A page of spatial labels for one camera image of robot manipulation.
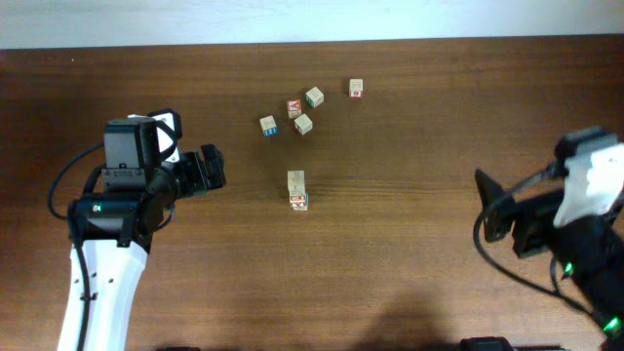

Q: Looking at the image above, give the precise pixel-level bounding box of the yellow framed I block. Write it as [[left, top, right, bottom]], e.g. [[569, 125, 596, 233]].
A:
[[287, 171, 305, 193]]

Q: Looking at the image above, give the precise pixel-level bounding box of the elephant wooden block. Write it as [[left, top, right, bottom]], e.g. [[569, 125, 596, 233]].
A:
[[289, 191, 308, 211]]

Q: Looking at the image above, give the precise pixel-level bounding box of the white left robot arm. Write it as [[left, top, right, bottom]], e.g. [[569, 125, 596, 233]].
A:
[[58, 109, 226, 350]]

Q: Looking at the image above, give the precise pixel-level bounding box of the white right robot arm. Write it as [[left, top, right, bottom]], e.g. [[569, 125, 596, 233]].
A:
[[473, 126, 623, 350]]

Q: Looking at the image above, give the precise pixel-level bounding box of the blue framed wooden block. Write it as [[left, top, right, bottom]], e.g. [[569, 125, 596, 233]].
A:
[[259, 115, 278, 137]]

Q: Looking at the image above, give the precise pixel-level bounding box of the plain I wooden block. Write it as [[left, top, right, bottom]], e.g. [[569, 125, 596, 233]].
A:
[[294, 114, 313, 136]]

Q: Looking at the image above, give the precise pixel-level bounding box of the red framed A block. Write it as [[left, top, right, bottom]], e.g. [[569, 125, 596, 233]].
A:
[[287, 99, 302, 119]]

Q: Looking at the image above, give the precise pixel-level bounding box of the green framed wooden block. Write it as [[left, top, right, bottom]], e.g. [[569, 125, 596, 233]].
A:
[[305, 87, 325, 108]]

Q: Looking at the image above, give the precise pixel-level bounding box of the red bottomed far block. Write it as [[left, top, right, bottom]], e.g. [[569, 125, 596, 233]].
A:
[[349, 79, 364, 98]]

